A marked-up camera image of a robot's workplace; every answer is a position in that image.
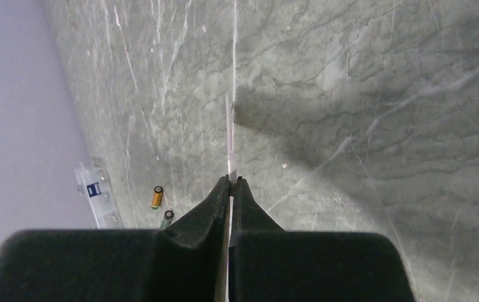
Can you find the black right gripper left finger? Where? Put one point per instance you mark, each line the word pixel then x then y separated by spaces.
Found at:
pixel 178 263

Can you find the clear plastic storage box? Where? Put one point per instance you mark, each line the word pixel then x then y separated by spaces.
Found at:
pixel 94 186

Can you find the green AAA battery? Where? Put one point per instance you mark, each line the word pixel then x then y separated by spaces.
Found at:
pixel 167 219

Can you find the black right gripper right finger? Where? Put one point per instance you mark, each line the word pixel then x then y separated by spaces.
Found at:
pixel 268 263

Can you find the orange AAA battery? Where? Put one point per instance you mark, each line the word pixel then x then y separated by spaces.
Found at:
pixel 157 197

